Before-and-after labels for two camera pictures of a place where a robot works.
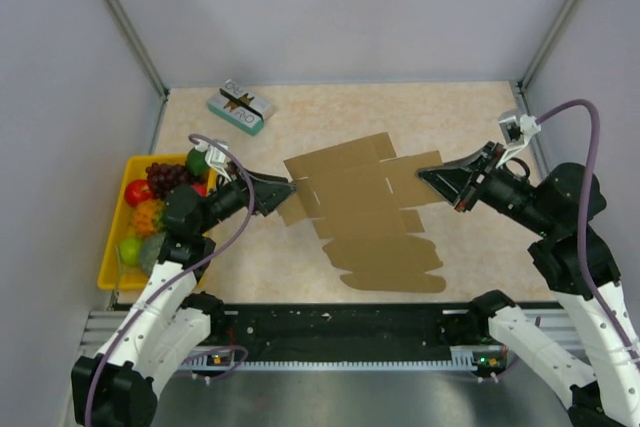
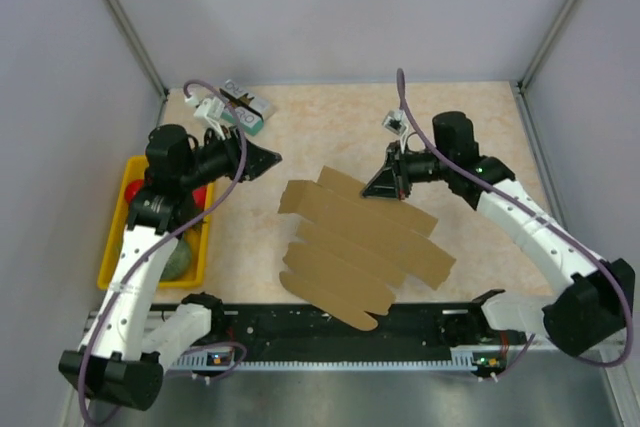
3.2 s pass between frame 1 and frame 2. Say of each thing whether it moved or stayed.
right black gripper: moved
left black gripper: moved
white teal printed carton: stayed
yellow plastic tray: stayed
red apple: stayed
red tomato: stayed
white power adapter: moved
